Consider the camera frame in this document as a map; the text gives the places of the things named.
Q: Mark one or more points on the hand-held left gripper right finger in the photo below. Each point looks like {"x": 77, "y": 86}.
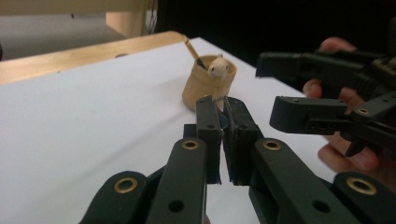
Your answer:
{"x": 241, "y": 140}

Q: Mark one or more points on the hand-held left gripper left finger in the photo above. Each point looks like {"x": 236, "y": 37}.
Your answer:
{"x": 210, "y": 124}

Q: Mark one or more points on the tan pen holder white bear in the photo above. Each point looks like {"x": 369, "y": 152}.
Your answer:
{"x": 202, "y": 87}

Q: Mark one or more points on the black curtain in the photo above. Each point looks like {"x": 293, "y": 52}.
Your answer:
{"x": 264, "y": 21}

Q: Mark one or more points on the light wooden table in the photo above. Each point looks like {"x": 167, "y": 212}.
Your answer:
{"x": 77, "y": 59}

